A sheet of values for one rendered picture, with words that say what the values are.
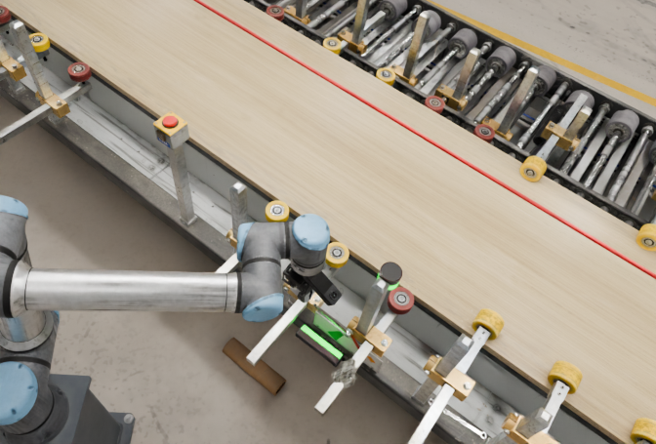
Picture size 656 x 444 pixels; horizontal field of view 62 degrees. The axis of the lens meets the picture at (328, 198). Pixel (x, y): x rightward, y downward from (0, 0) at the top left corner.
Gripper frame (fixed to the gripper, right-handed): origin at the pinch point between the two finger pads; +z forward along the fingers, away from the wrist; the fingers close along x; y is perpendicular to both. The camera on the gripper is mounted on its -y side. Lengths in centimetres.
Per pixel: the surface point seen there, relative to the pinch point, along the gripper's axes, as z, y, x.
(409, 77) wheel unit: 13, 34, -115
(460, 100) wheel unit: 11, 9, -116
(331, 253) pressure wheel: 7.4, 6.0, -20.5
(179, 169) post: -5, 58, -7
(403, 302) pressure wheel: 7.5, -21.5, -21.0
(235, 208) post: -7.5, 33.4, -6.3
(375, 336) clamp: 10.8, -20.4, -8.0
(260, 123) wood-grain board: 8, 60, -48
